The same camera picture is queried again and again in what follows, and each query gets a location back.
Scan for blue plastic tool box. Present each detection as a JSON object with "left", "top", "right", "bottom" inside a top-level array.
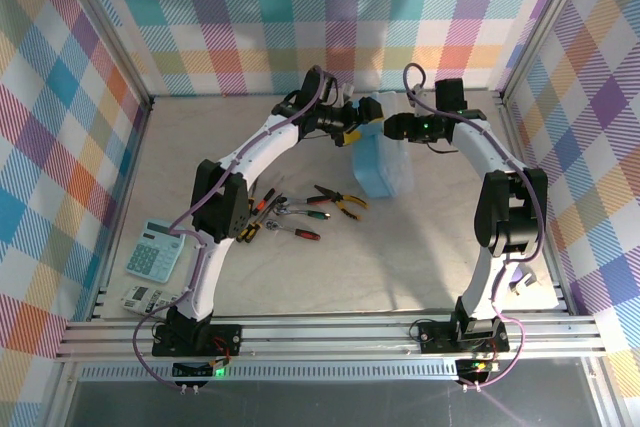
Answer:
[{"left": 349, "top": 90, "right": 396, "bottom": 199}]

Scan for yellow black needle-nose pliers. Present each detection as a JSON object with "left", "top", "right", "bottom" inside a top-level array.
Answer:
[{"left": 313, "top": 183, "right": 370, "bottom": 222}]

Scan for yellow black screwdriver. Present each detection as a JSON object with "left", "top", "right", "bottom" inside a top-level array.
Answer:
[{"left": 236, "top": 206, "right": 281, "bottom": 245}]

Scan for plaid backdrop cloth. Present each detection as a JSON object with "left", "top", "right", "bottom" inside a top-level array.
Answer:
[
  {"left": 0, "top": 0, "right": 151, "bottom": 408},
  {"left": 504, "top": 0, "right": 640, "bottom": 398},
  {"left": 74, "top": 0, "right": 576, "bottom": 98}
]

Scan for purple white small object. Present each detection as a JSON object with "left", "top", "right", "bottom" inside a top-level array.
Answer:
[{"left": 510, "top": 266, "right": 540, "bottom": 294}]

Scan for light blue calculator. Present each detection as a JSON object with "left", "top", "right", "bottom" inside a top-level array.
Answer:
[{"left": 123, "top": 218, "right": 187, "bottom": 284}]

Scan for white labelled device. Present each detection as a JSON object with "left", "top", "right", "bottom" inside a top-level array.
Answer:
[{"left": 121, "top": 284, "right": 176, "bottom": 317}]

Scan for aluminium right side rail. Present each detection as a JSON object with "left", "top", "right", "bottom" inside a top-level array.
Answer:
[{"left": 498, "top": 94, "right": 574, "bottom": 317}]

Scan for aluminium rail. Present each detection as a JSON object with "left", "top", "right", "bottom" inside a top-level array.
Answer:
[
  {"left": 53, "top": 314, "right": 610, "bottom": 364},
  {"left": 89, "top": 96, "right": 156, "bottom": 321},
  {"left": 498, "top": 94, "right": 574, "bottom": 317}
]

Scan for aluminium right frame post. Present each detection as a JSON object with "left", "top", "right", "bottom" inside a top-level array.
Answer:
[{"left": 497, "top": 0, "right": 601, "bottom": 101}]

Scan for aluminium frame post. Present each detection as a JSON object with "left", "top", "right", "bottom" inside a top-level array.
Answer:
[
  {"left": 497, "top": 0, "right": 601, "bottom": 101},
  {"left": 47, "top": 0, "right": 154, "bottom": 108}
]

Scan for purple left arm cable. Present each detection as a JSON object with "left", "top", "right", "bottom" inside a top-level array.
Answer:
[{"left": 132, "top": 66, "right": 341, "bottom": 393}]

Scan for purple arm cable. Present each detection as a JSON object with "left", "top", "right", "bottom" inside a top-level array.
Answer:
[
  {"left": 132, "top": 66, "right": 341, "bottom": 393},
  {"left": 403, "top": 62, "right": 547, "bottom": 391}
]

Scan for aluminium left side rail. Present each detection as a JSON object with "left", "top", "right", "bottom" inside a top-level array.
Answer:
[{"left": 89, "top": 96, "right": 156, "bottom": 321}]

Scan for aluminium front rail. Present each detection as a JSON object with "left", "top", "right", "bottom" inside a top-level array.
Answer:
[{"left": 53, "top": 314, "right": 610, "bottom": 364}]

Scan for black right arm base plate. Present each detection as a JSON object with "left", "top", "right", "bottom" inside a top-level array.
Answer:
[{"left": 418, "top": 320, "right": 510, "bottom": 354}]

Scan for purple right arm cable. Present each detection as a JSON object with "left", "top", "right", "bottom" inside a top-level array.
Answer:
[{"left": 403, "top": 62, "right": 547, "bottom": 391}]

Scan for slotted grey cable duct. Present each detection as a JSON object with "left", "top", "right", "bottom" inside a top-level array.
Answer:
[{"left": 79, "top": 365, "right": 460, "bottom": 383}]

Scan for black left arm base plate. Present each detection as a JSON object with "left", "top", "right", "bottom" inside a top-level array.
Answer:
[{"left": 151, "top": 322, "right": 245, "bottom": 357}]

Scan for aluminium left frame post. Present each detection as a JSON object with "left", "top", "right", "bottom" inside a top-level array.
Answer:
[{"left": 47, "top": 0, "right": 154, "bottom": 108}]

